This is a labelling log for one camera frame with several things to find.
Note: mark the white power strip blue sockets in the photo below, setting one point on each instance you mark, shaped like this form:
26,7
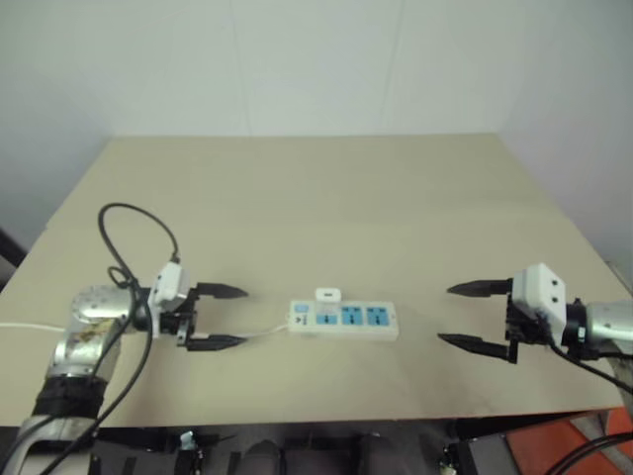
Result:
346,326

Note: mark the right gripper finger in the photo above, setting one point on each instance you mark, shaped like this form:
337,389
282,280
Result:
479,344
484,288

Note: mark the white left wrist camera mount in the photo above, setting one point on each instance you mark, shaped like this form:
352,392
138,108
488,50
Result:
168,284

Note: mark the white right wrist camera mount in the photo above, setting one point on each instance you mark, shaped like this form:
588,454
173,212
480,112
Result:
541,292

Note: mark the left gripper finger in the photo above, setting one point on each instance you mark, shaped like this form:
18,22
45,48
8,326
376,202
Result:
215,343
220,291

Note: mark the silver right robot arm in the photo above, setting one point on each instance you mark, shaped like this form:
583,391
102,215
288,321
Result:
605,321

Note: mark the white charger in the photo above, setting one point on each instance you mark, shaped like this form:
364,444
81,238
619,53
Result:
326,294

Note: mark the orange floor object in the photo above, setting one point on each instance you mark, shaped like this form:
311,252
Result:
554,445

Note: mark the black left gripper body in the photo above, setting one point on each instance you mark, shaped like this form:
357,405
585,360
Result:
185,319

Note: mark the black box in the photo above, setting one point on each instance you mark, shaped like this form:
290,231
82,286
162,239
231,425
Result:
487,457

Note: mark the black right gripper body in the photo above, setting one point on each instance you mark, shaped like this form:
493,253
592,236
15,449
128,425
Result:
524,326

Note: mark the dark rounded shape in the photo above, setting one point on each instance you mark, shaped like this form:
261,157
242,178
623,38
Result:
373,455
263,457

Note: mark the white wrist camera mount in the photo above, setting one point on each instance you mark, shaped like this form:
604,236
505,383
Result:
541,292
168,284

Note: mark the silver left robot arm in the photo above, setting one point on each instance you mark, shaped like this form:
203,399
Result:
94,304

